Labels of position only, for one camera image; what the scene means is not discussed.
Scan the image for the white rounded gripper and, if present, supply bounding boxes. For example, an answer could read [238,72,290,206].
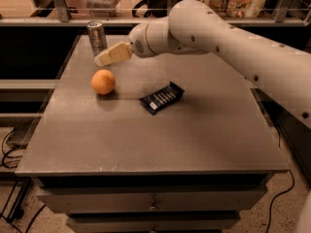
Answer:
[94,17,205,67]

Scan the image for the silver redbull can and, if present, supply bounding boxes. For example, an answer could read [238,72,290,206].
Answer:
[86,21,108,56]

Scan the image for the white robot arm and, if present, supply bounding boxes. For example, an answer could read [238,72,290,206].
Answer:
[94,0,311,128]

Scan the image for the orange fruit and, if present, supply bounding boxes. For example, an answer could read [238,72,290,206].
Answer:
[91,70,116,95]

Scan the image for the dark blue snack bar wrapper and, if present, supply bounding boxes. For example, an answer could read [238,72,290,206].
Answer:
[139,83,185,115]

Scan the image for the metal railing shelf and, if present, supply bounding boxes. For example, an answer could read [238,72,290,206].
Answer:
[0,0,311,27]

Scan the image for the grey drawer cabinet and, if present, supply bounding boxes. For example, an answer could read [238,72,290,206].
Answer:
[17,37,288,233]

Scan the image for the black cables on floor left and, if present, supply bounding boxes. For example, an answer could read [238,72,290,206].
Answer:
[0,119,47,233]

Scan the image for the black cable on floor right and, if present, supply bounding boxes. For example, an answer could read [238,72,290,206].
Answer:
[264,138,295,233]

